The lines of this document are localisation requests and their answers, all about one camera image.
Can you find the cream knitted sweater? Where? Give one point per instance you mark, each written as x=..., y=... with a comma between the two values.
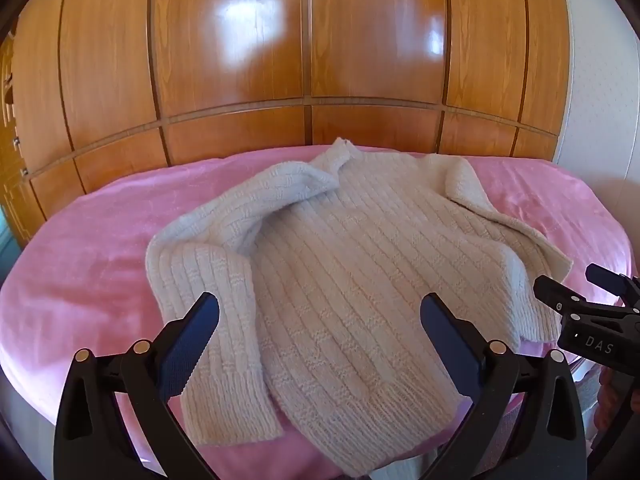
x=340, y=270

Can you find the window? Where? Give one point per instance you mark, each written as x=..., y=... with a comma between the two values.
x=7, y=250

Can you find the wooden wardrobe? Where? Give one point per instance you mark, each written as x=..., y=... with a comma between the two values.
x=240, y=60

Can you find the pink bed blanket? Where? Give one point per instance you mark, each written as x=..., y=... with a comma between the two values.
x=100, y=240

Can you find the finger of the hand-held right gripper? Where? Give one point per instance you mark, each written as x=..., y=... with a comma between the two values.
x=560, y=297
x=607, y=277

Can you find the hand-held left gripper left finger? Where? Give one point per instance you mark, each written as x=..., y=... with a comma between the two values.
x=192, y=340

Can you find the white bed mattress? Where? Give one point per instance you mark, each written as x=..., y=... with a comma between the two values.
x=25, y=420

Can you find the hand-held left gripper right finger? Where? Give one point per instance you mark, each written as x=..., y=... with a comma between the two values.
x=445, y=340

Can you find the carved wooden door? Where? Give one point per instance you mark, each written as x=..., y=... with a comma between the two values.
x=12, y=150

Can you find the person's right hand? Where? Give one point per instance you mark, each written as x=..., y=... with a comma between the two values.
x=611, y=390

